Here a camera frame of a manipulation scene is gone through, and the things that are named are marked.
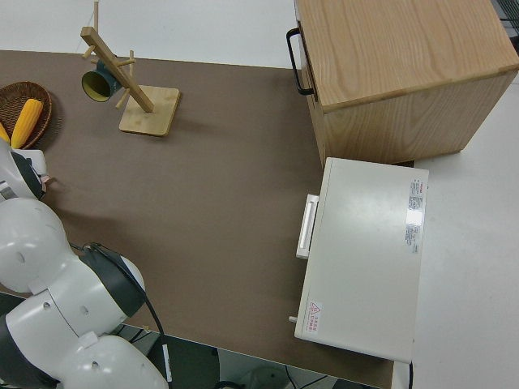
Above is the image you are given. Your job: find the cream toaster oven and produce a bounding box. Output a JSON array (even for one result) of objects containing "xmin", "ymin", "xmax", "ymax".
[{"xmin": 288, "ymin": 156, "xmax": 430, "ymax": 364}]

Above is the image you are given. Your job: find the wooden mug tree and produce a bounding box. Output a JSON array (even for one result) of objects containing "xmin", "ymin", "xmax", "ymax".
[{"xmin": 79, "ymin": 1, "xmax": 182, "ymax": 138}]

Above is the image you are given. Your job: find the dark blue mug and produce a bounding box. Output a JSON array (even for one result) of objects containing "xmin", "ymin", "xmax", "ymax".
[{"xmin": 80, "ymin": 59, "xmax": 123, "ymax": 103}]

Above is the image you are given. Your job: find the light wooden cabinet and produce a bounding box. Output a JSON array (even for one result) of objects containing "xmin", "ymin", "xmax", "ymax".
[{"xmin": 285, "ymin": 0, "xmax": 519, "ymax": 168}]

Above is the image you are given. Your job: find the brown wicker basket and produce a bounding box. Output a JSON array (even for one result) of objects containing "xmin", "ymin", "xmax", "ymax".
[{"xmin": 0, "ymin": 81, "xmax": 54, "ymax": 151}]

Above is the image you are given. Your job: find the toaster door handle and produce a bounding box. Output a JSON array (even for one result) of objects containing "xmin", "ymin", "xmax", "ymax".
[{"xmin": 295, "ymin": 194, "xmax": 320, "ymax": 259}]

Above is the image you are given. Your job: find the black cabinet handle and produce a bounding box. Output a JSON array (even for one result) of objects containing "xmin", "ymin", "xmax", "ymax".
[{"xmin": 285, "ymin": 27, "xmax": 315, "ymax": 96}]

